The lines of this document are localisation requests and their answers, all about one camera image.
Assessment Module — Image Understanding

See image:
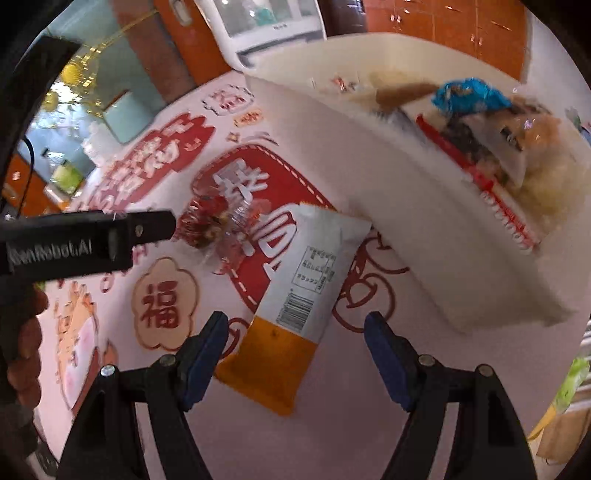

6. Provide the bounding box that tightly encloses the cardboard box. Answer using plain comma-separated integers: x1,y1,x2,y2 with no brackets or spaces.
536,406,589,464

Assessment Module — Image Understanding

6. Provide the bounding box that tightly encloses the white and orange snack packet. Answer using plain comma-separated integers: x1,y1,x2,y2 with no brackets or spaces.
215,202,374,417

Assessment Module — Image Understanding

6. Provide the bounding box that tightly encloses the yellow snack packet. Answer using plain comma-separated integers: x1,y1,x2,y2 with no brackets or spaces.
522,111,573,158

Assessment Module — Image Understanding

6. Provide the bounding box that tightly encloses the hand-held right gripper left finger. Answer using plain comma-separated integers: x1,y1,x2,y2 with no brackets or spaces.
55,311,229,480

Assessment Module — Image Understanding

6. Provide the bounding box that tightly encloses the person's left hand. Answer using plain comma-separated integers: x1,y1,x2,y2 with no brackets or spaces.
7,288,49,408

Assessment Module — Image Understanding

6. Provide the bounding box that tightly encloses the wooden wall cabinet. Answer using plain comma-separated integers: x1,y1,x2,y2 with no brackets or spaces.
360,0,529,79

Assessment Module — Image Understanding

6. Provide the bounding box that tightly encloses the white countertop appliance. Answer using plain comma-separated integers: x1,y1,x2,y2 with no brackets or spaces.
194,0,326,70

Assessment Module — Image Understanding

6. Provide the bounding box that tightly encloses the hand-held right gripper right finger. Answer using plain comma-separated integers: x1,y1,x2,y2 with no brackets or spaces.
364,311,539,480

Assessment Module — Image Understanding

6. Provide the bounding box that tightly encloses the white storage box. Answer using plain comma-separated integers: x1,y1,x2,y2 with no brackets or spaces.
242,32,591,333

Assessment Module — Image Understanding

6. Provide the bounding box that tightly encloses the printed pink table cover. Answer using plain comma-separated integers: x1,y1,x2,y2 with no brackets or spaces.
32,69,591,480

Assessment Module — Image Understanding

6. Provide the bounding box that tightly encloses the gold hanging ornament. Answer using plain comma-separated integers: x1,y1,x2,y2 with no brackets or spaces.
41,9,158,116

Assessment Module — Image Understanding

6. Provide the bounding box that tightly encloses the clear red candy packet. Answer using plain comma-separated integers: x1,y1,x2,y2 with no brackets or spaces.
178,189,269,273

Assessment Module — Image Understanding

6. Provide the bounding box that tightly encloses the black cable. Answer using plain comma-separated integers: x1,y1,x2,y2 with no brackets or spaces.
16,136,37,217

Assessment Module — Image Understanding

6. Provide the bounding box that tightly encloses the frosted glass sliding door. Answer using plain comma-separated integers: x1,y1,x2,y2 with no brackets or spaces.
28,0,232,153

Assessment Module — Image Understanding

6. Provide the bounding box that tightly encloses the blue and white snack packet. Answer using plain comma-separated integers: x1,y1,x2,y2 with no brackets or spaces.
431,78,513,116

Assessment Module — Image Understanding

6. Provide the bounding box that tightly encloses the translucent plastic bottle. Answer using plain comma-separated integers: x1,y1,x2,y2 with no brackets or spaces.
83,120,112,158

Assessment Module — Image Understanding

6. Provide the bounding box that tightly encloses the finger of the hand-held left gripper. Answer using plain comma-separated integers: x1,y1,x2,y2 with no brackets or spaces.
131,210,177,244

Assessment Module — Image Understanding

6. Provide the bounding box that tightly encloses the mint green canister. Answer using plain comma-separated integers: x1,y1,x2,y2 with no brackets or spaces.
102,90,160,145

